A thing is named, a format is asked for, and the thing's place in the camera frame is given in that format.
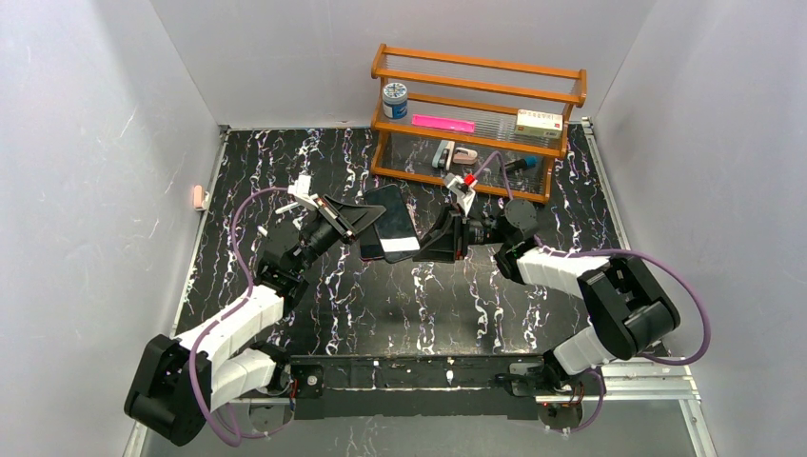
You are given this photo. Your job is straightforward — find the orange wooden shelf rack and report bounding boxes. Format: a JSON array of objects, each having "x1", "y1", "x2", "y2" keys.
[{"x1": 370, "y1": 44, "x2": 588, "y2": 204}]

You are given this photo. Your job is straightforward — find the white red medicine box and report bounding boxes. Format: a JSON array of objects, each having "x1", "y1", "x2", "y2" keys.
[{"x1": 514, "y1": 109, "x2": 564, "y2": 139}]

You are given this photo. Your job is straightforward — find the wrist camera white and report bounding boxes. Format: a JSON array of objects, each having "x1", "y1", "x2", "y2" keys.
[
  {"x1": 443, "y1": 173, "x2": 477, "y2": 216},
  {"x1": 287, "y1": 174, "x2": 318, "y2": 210}
]

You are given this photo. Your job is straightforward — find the white marker pen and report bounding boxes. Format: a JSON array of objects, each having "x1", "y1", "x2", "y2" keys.
[{"x1": 274, "y1": 202, "x2": 300, "y2": 215}]

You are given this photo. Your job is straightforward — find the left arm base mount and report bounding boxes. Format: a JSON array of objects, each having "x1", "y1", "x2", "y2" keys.
[{"x1": 233, "y1": 365, "x2": 322, "y2": 435}]

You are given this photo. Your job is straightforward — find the pink flat ruler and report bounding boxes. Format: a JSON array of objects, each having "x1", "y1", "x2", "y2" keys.
[{"x1": 411, "y1": 114, "x2": 476, "y2": 134}]

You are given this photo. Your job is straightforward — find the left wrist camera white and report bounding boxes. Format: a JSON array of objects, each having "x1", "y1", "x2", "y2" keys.
[{"x1": 287, "y1": 174, "x2": 318, "y2": 210}]

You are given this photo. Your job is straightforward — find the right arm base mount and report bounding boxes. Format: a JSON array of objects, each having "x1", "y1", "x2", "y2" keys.
[{"x1": 492, "y1": 363, "x2": 607, "y2": 436}]

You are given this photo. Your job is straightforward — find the phone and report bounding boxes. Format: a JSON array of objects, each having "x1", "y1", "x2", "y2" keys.
[
  {"x1": 359, "y1": 228, "x2": 385, "y2": 262},
  {"x1": 364, "y1": 184, "x2": 421, "y2": 264}
]

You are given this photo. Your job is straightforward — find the white blue jar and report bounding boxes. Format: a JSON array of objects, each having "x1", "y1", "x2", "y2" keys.
[{"x1": 381, "y1": 82, "x2": 408, "y2": 120}]

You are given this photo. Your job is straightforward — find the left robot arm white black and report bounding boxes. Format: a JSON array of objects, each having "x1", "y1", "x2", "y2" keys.
[{"x1": 124, "y1": 195, "x2": 386, "y2": 447}]

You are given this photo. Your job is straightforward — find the black blue marker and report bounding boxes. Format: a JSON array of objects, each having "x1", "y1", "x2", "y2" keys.
[{"x1": 503, "y1": 156, "x2": 538, "y2": 173}]

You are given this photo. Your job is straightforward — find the aluminium frame rail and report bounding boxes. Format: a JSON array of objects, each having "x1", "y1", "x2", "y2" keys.
[{"x1": 141, "y1": 356, "x2": 702, "y2": 405}]

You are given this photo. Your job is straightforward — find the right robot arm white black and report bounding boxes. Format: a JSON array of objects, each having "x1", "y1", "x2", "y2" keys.
[{"x1": 413, "y1": 199, "x2": 680, "y2": 384}]

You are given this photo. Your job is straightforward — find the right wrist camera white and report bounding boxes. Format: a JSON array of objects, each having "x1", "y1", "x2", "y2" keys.
[{"x1": 443, "y1": 173, "x2": 477, "y2": 216}]

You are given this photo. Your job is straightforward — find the pink tape dispenser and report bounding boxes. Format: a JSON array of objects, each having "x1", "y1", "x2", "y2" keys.
[{"x1": 453, "y1": 147, "x2": 479, "y2": 166}]

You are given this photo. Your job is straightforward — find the grey stapler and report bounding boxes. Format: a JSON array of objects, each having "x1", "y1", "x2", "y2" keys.
[{"x1": 431, "y1": 140, "x2": 455, "y2": 170}]

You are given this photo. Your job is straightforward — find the pink wall hook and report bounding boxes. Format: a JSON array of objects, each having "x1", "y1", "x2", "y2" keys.
[{"x1": 192, "y1": 185, "x2": 210, "y2": 211}]

